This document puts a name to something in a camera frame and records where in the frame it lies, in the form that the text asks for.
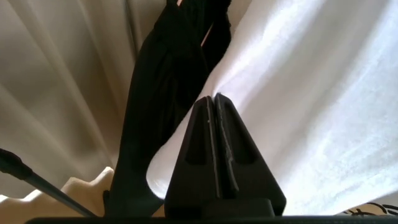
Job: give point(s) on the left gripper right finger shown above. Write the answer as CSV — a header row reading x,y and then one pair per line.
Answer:
x,y
252,177

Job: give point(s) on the white printed garment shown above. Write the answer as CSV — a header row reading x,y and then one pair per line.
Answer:
x,y
311,109

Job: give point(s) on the black clothes rack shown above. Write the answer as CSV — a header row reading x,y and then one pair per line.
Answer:
x,y
18,168

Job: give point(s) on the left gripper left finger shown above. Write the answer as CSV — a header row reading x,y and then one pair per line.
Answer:
x,y
192,177

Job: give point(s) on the beige curtain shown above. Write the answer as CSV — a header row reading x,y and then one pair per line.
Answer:
x,y
62,77

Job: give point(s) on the black garment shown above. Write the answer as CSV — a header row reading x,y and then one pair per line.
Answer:
x,y
155,109

